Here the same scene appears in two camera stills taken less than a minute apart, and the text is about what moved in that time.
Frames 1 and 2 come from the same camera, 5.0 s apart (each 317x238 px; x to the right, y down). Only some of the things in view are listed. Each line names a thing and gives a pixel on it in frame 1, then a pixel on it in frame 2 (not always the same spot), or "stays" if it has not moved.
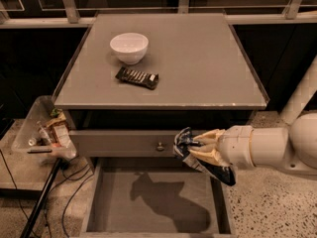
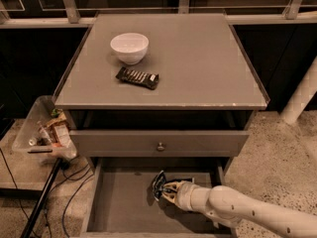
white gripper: (235, 145) to (185, 194)
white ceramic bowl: (130, 48) stays
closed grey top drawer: (122, 143) stays
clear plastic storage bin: (44, 132) stays
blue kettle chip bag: (183, 141) to (158, 182)
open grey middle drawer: (155, 197) stays
